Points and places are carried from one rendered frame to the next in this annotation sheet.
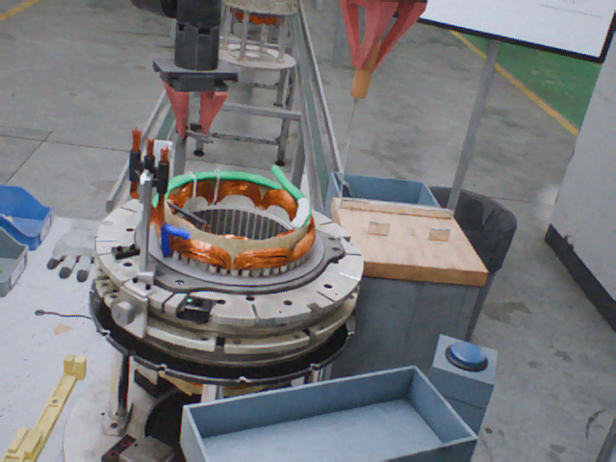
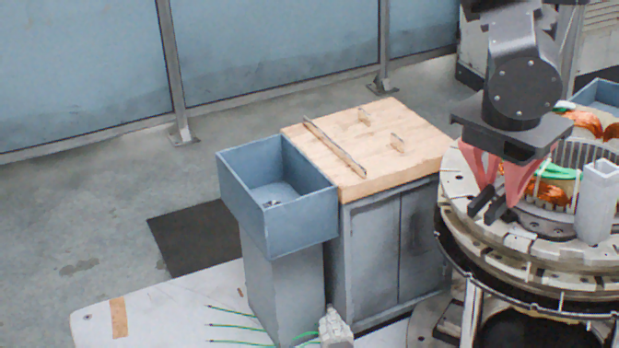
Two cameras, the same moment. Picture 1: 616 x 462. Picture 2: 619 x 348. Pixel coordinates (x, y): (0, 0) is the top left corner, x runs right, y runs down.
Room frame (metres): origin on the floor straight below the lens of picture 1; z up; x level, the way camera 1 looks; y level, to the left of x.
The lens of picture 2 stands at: (1.26, 0.72, 1.61)
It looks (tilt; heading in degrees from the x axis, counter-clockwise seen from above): 33 degrees down; 254
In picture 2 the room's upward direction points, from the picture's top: 3 degrees counter-clockwise
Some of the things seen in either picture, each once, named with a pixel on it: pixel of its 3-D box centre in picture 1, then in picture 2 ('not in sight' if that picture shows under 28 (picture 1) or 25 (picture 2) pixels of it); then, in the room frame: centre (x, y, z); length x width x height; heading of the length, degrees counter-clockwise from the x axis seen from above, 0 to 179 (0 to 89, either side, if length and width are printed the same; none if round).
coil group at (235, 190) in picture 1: (238, 193); not in sight; (0.82, 0.09, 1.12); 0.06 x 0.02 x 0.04; 103
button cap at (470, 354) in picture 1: (468, 353); not in sight; (0.67, -0.21, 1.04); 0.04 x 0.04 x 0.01
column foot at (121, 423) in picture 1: (117, 415); not in sight; (0.73, 0.21, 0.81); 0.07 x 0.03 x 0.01; 5
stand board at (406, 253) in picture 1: (402, 239); (369, 145); (0.92, -0.14, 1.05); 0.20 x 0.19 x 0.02; 10
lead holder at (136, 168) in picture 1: (148, 171); not in sight; (0.65, 0.17, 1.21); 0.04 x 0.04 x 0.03; 13
